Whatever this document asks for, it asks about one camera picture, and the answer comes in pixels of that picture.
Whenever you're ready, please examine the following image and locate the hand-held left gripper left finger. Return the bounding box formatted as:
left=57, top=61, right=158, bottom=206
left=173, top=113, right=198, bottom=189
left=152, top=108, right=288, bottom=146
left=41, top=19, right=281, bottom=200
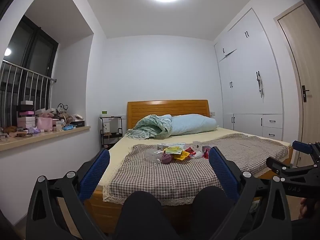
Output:
left=25, top=149, right=110, bottom=240

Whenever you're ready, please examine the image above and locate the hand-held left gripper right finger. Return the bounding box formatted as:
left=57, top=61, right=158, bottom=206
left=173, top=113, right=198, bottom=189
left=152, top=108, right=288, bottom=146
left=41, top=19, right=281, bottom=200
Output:
left=209, top=146, right=298, bottom=240

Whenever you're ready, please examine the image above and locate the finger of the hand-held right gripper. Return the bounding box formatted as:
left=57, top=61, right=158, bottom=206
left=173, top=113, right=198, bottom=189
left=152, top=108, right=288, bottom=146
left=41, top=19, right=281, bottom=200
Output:
left=266, top=156, right=320, bottom=177
left=292, top=141, right=320, bottom=164

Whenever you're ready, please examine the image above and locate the orange foil snack wrapper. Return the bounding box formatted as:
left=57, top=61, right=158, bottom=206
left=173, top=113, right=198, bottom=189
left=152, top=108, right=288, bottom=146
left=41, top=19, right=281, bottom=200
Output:
left=172, top=151, right=190, bottom=161

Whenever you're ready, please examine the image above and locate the white and blue carton box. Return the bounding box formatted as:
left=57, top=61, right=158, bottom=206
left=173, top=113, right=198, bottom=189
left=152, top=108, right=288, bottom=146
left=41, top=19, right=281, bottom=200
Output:
left=157, top=142, right=187, bottom=151

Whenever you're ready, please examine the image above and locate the person's right forearm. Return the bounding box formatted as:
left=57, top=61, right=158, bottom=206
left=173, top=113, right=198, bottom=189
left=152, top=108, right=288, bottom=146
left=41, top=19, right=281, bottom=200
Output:
left=291, top=219, right=320, bottom=240

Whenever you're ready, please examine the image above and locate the person's right hand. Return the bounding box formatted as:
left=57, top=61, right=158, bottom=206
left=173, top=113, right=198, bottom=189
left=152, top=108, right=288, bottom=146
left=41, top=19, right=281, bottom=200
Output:
left=299, top=197, right=317, bottom=221

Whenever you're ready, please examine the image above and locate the black bedside rack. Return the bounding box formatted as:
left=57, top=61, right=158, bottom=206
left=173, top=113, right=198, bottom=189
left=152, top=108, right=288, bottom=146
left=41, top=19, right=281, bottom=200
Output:
left=99, top=116, right=123, bottom=151

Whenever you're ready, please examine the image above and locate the person's right leg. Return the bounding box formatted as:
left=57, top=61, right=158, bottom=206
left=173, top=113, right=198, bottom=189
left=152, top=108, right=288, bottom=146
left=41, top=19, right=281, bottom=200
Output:
left=192, top=186, right=253, bottom=240

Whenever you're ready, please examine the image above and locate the person's leg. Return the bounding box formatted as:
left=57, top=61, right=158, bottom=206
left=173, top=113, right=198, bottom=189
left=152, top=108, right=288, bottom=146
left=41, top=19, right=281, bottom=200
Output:
left=192, top=186, right=253, bottom=240
left=114, top=191, right=181, bottom=240

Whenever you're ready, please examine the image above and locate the white appliance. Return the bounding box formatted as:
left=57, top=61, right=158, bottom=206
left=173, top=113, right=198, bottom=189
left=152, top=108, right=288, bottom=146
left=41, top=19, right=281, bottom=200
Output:
left=104, top=119, right=118, bottom=133

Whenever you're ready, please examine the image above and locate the brown checkered cloth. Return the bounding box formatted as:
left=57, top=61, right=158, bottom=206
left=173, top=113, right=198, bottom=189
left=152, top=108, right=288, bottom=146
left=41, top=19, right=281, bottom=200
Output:
left=103, top=133, right=289, bottom=205

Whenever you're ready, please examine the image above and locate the light blue pillow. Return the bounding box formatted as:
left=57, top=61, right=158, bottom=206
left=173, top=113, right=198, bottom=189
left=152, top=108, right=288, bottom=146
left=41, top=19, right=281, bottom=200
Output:
left=171, top=114, right=218, bottom=136

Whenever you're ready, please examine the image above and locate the clear plastic bottle white cap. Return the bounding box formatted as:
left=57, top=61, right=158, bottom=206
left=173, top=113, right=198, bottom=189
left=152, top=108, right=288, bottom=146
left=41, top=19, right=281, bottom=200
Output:
left=144, top=149, right=164, bottom=158

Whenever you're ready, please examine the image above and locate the beige woven handbag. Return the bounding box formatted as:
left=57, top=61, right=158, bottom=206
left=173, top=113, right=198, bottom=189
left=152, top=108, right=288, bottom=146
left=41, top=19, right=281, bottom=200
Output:
left=54, top=103, right=75, bottom=125

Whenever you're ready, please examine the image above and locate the green floral quilt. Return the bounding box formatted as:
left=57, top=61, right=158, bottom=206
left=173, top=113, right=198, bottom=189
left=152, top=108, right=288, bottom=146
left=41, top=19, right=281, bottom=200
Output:
left=125, top=114, right=173, bottom=140

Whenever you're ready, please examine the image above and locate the person's left leg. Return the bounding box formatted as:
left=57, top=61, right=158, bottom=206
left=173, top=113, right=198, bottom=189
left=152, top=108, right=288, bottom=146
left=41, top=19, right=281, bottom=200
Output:
left=114, top=191, right=181, bottom=240

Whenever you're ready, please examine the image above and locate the pink pouch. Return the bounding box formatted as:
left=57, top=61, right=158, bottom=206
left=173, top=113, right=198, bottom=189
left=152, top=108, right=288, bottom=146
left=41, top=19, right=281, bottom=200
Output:
left=36, top=117, right=54, bottom=131

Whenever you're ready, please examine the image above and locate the white hanging ornament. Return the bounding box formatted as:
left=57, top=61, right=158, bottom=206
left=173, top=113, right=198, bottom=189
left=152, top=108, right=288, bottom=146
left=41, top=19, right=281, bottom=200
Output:
left=255, top=71, right=266, bottom=103

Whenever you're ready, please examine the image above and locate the wooden bed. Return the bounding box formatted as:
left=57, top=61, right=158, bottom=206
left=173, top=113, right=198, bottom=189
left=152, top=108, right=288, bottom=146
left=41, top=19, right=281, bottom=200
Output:
left=85, top=99, right=294, bottom=240

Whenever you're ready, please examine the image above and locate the white wardrobe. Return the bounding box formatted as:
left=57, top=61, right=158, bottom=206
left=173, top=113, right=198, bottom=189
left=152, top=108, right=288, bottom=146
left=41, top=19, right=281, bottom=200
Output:
left=214, top=7, right=284, bottom=140

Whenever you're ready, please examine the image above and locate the stack of pink white boxes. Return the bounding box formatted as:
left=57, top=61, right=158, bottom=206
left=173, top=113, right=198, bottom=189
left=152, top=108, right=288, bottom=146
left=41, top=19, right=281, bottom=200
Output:
left=17, top=101, right=35, bottom=130

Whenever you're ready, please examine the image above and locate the beige wooden door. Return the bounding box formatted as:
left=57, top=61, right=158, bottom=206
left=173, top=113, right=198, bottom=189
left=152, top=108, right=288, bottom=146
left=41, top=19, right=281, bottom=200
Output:
left=274, top=1, right=320, bottom=168

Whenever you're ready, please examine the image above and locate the metal window railing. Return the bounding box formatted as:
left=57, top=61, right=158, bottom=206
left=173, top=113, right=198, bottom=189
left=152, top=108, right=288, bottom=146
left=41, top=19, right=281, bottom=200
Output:
left=0, top=60, right=57, bottom=128

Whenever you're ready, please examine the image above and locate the dark framed window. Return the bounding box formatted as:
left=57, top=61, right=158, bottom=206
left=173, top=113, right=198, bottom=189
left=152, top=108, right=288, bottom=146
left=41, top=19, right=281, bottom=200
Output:
left=0, top=15, right=59, bottom=128

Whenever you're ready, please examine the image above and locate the black door handle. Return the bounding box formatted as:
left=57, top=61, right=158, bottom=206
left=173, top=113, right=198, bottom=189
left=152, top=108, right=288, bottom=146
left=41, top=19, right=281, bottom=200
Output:
left=301, top=85, right=310, bottom=103

